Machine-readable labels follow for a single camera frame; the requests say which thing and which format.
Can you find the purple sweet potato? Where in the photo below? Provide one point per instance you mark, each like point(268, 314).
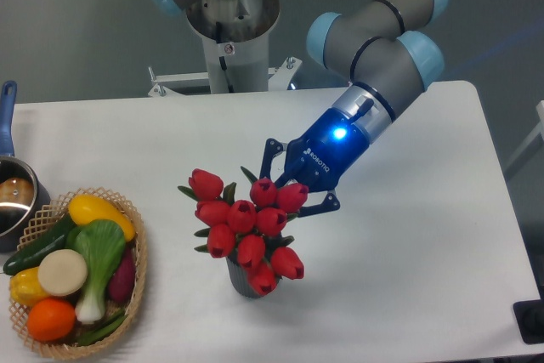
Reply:
point(120, 286)

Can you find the beige round disc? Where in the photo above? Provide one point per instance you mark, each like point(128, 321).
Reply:
point(62, 272)

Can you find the orange fruit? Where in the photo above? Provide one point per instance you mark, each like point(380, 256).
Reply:
point(51, 319)

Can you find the dark grey ribbed vase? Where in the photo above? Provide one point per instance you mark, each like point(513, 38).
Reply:
point(256, 282)

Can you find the dark green cucumber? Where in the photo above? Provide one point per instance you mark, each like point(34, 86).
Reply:
point(35, 252)

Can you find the woven wicker basket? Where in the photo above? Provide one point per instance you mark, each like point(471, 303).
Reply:
point(69, 349)

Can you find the green bok choy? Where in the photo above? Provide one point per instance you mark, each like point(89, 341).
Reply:
point(101, 243)

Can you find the white metal base frame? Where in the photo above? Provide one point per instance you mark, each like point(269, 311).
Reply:
point(279, 79)

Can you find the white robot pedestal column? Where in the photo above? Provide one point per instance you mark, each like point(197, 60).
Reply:
point(237, 67)

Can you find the red tulip bouquet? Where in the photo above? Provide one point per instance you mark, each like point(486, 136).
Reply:
point(251, 230)

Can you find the black device at table edge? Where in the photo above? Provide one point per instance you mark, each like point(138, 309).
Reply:
point(529, 317)

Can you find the yellow squash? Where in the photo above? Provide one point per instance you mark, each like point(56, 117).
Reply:
point(85, 208)

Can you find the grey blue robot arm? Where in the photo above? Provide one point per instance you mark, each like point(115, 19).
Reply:
point(380, 50)

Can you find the yellow bell pepper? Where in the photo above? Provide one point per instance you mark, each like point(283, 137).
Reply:
point(26, 289)

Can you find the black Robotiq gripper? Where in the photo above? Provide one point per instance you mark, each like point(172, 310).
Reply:
point(318, 158)

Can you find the blue handled saucepan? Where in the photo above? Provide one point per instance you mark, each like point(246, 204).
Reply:
point(22, 194)

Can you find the green bean pods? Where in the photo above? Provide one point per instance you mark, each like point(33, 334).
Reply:
point(100, 333)

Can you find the white furniture leg right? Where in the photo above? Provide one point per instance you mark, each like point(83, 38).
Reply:
point(527, 148)

